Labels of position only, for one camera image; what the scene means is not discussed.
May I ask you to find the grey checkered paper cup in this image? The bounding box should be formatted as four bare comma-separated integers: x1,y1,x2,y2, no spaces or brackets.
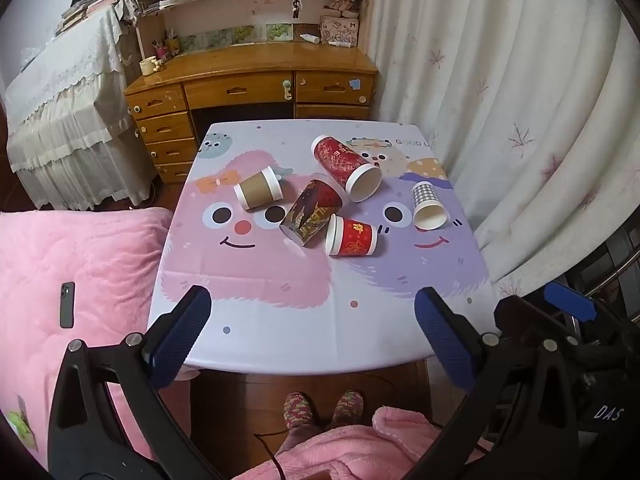
411,181,449,231

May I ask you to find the small red paper cup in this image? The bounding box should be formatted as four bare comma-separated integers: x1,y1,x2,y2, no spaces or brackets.
324,214,378,257

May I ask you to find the tall red paper cup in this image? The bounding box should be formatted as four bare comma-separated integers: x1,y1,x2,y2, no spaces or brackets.
311,136,382,203

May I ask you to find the dark patterned red cup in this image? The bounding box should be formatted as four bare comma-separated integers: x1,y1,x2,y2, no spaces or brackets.
280,174,349,247

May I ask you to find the brown sleeve paper cup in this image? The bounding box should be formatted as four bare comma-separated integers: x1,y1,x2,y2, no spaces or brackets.
233,166,283,210

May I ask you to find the green sticker on blanket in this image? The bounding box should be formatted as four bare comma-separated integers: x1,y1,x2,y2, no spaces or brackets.
3,396,38,451

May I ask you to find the pink fleece robe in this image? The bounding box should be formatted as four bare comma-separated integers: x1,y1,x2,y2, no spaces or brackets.
232,405,486,480

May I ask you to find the dark smartphone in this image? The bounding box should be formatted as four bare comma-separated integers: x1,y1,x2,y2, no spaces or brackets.
58,282,75,330

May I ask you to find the right knitted slipper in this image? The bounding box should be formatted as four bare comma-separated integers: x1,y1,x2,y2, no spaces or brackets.
332,390,364,426

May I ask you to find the knitted slipper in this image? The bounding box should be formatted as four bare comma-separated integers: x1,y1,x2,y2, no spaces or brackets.
332,390,364,426
283,392,316,431

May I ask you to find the pink fluffy blanket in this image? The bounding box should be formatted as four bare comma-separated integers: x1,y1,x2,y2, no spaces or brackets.
1,208,172,465

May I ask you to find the left knitted slipper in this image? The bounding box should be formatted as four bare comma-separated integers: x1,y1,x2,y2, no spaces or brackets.
283,392,316,431

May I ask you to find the cartoon monster tablecloth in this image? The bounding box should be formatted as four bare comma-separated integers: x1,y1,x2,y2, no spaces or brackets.
151,120,497,375

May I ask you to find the white floral curtain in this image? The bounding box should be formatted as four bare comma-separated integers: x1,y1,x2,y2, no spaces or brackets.
367,0,639,296

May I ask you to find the white lace covered furniture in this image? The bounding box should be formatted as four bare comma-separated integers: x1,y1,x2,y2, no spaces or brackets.
6,0,157,210

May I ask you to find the wooden desk with drawers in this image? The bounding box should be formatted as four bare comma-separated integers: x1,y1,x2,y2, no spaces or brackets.
125,42,378,184

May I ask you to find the patterned cardboard box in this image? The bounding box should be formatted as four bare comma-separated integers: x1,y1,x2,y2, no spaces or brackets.
320,16,359,48

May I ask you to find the cream mug on desk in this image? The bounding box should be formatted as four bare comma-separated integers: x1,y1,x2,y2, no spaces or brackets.
140,56,164,77

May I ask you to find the wooden bookshelf hutch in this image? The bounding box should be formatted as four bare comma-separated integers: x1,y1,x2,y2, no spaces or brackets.
131,0,372,58

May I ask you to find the black cable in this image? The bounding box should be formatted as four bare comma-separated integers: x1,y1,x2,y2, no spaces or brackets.
252,431,286,480

